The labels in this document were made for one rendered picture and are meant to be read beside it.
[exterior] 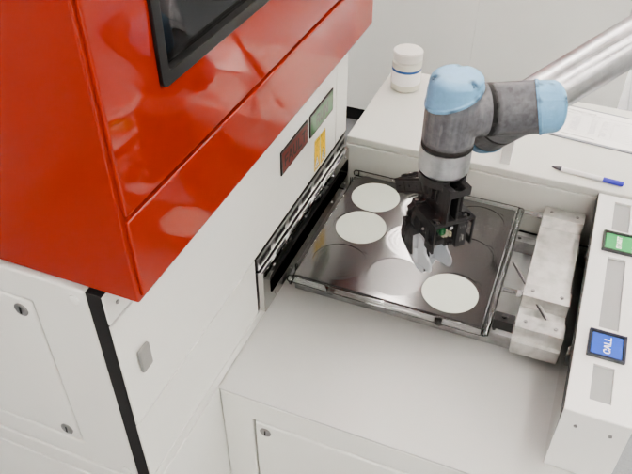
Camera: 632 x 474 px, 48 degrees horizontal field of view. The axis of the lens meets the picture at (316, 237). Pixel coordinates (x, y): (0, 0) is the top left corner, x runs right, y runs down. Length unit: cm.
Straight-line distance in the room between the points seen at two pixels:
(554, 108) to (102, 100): 61
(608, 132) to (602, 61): 49
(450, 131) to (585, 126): 74
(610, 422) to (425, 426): 28
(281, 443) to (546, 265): 60
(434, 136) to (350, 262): 41
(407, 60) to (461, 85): 73
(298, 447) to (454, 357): 31
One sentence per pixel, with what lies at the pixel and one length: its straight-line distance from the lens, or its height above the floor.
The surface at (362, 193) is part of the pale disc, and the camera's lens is 149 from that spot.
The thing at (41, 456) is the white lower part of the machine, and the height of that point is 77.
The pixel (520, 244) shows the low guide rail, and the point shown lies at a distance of 150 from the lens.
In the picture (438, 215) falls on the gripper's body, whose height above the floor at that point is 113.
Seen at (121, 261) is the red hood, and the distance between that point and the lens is 77.
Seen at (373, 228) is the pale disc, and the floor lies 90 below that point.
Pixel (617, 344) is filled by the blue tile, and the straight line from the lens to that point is 118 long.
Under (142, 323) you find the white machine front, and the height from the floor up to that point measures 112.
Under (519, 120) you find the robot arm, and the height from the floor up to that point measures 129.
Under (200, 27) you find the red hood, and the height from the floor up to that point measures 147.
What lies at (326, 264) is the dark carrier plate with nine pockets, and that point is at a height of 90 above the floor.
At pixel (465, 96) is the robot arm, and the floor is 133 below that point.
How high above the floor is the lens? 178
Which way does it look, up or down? 40 degrees down
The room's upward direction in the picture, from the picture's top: straight up
